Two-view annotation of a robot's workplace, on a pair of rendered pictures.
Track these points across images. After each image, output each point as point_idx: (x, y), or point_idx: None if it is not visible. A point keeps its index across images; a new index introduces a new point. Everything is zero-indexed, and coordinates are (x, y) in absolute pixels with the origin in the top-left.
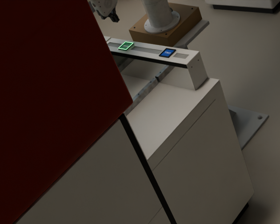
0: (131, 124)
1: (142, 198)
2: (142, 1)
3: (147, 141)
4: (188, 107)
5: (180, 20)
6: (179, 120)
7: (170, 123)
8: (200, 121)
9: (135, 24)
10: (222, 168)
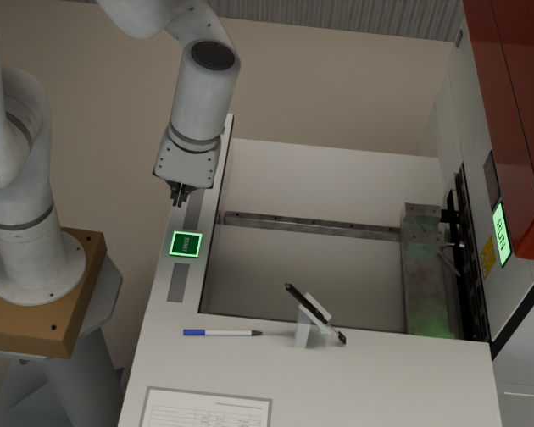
0: (338, 208)
1: None
2: (49, 224)
3: (359, 169)
4: (273, 148)
5: None
6: (304, 147)
7: (314, 156)
8: None
9: (36, 333)
10: None
